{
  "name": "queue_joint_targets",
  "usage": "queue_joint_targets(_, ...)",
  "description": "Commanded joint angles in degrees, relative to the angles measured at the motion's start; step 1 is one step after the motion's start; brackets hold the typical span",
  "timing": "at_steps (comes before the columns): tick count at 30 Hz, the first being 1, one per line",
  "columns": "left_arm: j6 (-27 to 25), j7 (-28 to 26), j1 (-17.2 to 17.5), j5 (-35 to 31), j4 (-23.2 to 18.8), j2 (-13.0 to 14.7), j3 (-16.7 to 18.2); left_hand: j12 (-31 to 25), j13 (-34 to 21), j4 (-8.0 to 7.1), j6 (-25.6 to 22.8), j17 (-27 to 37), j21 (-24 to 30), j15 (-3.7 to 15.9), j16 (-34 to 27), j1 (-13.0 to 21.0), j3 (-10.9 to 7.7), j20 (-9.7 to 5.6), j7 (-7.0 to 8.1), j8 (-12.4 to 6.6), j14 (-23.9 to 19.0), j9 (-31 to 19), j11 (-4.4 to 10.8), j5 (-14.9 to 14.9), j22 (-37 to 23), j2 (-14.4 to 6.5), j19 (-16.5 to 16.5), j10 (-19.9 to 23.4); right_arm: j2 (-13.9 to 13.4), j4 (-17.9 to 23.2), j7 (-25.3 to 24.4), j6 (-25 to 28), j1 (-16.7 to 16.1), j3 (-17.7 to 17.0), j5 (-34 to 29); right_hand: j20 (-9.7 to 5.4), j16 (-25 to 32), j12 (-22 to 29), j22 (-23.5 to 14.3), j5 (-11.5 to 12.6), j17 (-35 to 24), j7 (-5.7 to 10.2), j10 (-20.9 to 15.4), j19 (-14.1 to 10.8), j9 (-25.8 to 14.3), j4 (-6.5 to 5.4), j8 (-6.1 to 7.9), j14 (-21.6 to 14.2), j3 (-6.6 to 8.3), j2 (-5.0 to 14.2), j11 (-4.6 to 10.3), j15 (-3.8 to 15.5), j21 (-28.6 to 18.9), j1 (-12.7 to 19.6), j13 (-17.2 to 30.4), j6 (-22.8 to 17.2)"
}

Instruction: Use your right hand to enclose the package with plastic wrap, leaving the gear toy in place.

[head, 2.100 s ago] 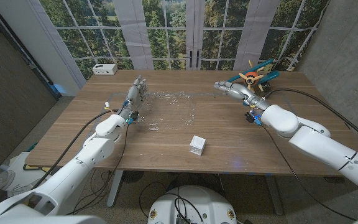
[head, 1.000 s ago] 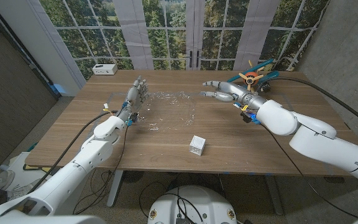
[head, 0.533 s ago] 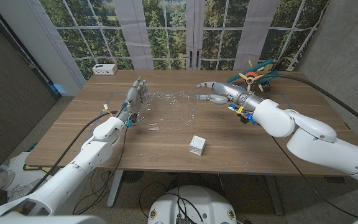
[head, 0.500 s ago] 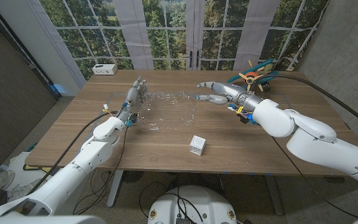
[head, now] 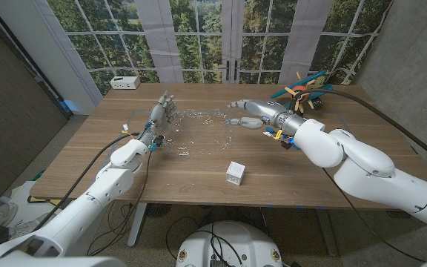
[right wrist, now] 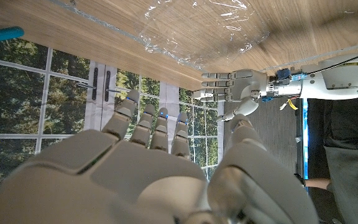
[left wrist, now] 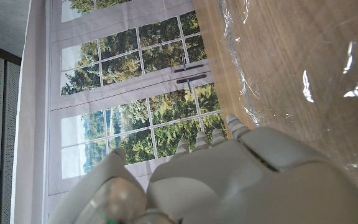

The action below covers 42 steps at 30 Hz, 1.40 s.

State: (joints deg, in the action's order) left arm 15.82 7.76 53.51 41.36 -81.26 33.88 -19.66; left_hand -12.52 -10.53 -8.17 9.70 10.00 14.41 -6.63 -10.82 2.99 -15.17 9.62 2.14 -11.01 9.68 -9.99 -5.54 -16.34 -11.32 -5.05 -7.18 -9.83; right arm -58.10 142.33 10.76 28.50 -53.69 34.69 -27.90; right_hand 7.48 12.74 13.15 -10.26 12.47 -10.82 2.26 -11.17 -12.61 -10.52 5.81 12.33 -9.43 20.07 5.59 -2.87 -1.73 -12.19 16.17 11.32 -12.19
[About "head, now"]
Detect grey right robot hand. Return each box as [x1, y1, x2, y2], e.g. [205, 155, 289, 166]
[223, 99, 307, 136]

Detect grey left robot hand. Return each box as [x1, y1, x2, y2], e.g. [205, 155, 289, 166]
[137, 90, 179, 148]

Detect clear plastic wrap sheet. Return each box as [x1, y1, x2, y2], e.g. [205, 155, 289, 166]
[161, 108, 235, 156]

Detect white cube package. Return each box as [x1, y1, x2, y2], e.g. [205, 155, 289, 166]
[225, 160, 247, 187]

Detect teal wooden toy airplane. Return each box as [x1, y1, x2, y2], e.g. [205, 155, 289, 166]
[271, 69, 335, 114]

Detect white power box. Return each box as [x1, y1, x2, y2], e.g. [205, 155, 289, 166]
[109, 76, 142, 90]

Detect printed window forest backdrop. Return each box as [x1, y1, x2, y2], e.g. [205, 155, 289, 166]
[46, 0, 394, 97]

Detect black round fan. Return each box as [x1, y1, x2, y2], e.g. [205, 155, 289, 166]
[145, 202, 173, 219]

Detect grey table leg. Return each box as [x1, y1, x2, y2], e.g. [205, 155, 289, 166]
[315, 207, 340, 257]
[127, 202, 148, 248]

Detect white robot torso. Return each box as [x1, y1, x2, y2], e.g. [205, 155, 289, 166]
[175, 220, 284, 267]

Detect dark brown door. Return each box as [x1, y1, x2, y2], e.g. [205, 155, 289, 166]
[0, 7, 70, 197]

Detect white flat floor panel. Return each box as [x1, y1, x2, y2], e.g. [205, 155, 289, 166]
[0, 180, 79, 238]

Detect white shoe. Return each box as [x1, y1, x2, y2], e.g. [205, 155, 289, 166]
[0, 202, 20, 228]

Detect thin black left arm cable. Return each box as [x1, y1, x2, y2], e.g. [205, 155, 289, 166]
[87, 148, 153, 257]

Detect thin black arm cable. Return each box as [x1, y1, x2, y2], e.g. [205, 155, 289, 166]
[87, 148, 153, 257]
[320, 166, 427, 263]

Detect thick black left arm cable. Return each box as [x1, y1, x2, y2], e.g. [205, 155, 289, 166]
[33, 132, 140, 231]

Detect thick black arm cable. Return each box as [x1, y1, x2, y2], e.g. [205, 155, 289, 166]
[287, 88, 427, 170]
[33, 132, 140, 231]

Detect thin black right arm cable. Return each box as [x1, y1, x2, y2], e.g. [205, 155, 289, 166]
[320, 166, 427, 263]

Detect black torso cable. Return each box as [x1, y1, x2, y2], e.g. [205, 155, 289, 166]
[165, 216, 245, 266]

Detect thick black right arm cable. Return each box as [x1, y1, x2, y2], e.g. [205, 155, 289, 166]
[287, 88, 427, 170]

